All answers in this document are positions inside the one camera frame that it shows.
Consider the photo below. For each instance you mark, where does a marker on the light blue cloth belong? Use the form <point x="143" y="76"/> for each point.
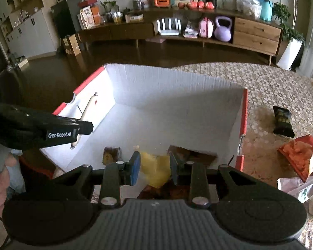
<point x="15" y="172"/>

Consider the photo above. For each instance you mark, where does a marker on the beige printed box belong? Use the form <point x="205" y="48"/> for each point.
<point x="86" y="18"/>

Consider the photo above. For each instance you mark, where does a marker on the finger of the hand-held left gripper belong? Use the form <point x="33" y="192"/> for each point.
<point x="86" y="127"/>

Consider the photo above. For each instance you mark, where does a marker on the small cardboard box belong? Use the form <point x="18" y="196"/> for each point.
<point x="133" y="18"/>

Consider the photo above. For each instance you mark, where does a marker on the green leafy plant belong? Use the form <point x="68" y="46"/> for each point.
<point x="284" y="13"/>

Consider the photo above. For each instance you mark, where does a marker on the small brown snack packet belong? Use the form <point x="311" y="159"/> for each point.
<point x="111" y="155"/>

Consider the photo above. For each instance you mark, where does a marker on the white planter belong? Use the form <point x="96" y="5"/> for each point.
<point x="289" y="54"/>

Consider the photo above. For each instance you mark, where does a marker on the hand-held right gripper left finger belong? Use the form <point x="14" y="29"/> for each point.
<point x="135" y="168"/>

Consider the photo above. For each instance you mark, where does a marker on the black snack packet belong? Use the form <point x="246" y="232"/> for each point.
<point x="283" y="122"/>

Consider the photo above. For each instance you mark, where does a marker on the white cardboard box red edges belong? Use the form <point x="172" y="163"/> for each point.
<point x="159" y="96"/>

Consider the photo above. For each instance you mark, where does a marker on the orange snack bag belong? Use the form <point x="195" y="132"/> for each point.
<point x="300" y="156"/>

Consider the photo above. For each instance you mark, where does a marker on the green white snack packet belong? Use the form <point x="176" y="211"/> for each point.
<point x="309" y="191"/>

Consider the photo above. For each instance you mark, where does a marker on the patterned tablecloth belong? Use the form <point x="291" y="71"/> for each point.
<point x="271" y="88"/>

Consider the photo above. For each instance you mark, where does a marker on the large brown snack packet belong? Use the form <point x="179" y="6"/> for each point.
<point x="195" y="156"/>

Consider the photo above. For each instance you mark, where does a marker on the white router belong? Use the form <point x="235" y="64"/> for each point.
<point x="169" y="27"/>

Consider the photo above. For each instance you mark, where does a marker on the large cardboard box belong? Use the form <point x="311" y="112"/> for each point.
<point x="72" y="45"/>

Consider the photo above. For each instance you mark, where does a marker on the red fruit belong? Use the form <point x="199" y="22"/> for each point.
<point x="181" y="5"/>
<point x="209" y="5"/>
<point x="200" y="4"/>
<point x="191" y="5"/>

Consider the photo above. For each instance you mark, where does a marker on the orange tissue box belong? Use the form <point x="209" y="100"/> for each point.
<point x="161" y="1"/>

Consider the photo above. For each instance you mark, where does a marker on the stack of booklets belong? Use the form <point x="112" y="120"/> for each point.
<point x="190" y="31"/>

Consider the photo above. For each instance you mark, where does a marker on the white cabinet with shelves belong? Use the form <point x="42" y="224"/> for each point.
<point x="28" y="31"/>

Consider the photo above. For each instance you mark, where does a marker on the long beige sausage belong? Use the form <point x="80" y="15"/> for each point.
<point x="87" y="108"/>

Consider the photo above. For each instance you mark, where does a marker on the wooden TV cabinet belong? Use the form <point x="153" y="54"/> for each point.
<point x="255" y="33"/>

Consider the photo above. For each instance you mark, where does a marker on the pink case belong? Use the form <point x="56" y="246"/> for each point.
<point x="205" y="28"/>

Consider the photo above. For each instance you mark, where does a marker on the black cabinet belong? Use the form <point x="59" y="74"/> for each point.
<point x="65" y="18"/>

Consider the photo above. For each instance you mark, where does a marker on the white red printed snack packet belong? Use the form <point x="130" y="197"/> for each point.
<point x="292" y="185"/>

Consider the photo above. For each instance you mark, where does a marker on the clear plastic bag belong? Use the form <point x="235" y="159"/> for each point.
<point x="250" y="6"/>

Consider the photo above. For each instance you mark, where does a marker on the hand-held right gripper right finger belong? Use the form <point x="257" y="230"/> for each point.
<point x="173" y="169"/>

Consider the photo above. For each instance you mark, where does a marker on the teal water bottle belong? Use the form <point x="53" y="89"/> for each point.
<point x="266" y="9"/>

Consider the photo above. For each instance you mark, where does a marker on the glass vase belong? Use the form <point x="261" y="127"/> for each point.
<point x="137" y="4"/>

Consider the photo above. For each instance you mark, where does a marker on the red gift box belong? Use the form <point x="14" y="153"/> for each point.
<point x="88" y="2"/>

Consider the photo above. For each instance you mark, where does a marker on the purple kettlebell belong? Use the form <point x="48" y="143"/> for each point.
<point x="223" y="31"/>

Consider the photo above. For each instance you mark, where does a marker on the yellow snack packet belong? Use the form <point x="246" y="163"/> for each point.
<point x="154" y="169"/>

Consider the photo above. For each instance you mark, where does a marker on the person's left hand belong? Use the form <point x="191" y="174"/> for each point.
<point x="0" y="185"/>

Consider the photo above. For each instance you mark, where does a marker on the small green potted plant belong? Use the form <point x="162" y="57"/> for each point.
<point x="109" y="5"/>

